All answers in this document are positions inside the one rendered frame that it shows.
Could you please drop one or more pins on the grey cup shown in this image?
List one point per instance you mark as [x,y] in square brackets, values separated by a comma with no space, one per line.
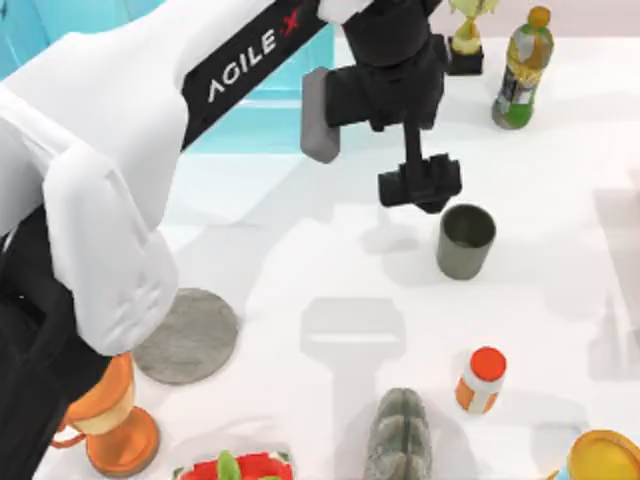
[462,250]

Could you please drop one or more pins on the gold trophy with black base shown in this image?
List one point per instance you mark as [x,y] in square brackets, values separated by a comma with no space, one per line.
[467,37]

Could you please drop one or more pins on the green bottle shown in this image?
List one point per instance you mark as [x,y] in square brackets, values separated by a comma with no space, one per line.
[522,70]

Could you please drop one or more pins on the orange capped bottle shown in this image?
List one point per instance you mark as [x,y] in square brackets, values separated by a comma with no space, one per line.
[482,380]

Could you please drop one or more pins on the round grey coaster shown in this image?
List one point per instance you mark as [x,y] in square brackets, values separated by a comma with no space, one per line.
[195,335]

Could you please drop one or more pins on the red and white plant pot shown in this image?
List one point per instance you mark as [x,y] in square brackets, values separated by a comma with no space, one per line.
[250,467]

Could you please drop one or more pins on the yellow lidded blue can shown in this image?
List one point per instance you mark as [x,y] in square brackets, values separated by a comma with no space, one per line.
[605,457]

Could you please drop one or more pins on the orange trophy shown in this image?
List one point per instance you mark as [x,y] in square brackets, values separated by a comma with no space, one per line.
[117,430]

